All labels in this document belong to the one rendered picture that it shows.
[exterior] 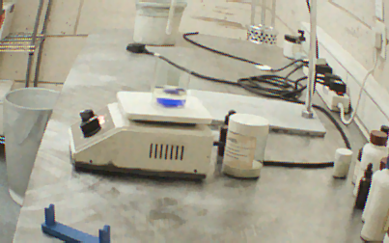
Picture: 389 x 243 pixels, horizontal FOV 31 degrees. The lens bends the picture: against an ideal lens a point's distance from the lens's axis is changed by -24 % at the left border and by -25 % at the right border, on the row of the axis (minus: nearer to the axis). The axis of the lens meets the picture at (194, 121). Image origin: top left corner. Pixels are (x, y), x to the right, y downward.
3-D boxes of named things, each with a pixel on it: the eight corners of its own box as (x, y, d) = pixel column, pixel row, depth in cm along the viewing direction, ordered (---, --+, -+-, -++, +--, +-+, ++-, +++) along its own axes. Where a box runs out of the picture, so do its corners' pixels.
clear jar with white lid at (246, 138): (233, 164, 132) (240, 111, 130) (266, 173, 130) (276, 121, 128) (213, 173, 127) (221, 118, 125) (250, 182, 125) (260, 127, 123)
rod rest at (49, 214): (41, 230, 91) (39, 206, 90) (49, 224, 94) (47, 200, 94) (107, 256, 89) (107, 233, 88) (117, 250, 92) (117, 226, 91)
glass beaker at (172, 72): (142, 104, 125) (151, 48, 123) (179, 104, 128) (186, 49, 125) (156, 116, 120) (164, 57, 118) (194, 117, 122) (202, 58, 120)
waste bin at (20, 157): (0, 203, 280) (-2, 104, 269) (8, 179, 311) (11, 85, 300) (65, 222, 282) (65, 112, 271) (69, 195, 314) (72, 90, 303)
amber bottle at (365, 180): (368, 207, 114) (378, 165, 112) (355, 209, 114) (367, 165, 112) (364, 202, 117) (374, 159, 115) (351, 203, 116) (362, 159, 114)
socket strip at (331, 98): (329, 111, 176) (332, 92, 175) (302, 71, 214) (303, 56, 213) (348, 114, 176) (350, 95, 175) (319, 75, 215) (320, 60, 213)
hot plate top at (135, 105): (124, 119, 119) (125, 112, 118) (115, 96, 130) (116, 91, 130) (213, 124, 121) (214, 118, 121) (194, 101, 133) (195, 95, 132)
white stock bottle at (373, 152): (380, 192, 122) (392, 132, 120) (376, 202, 117) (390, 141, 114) (355, 188, 124) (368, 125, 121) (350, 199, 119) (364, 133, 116)
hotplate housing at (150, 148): (72, 169, 118) (75, 116, 116) (68, 142, 131) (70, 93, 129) (224, 182, 123) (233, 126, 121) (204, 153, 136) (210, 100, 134)
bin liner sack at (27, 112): (-1, 202, 279) (-3, 104, 268) (8, 176, 311) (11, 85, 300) (66, 221, 282) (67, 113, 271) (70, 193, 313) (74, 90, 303)
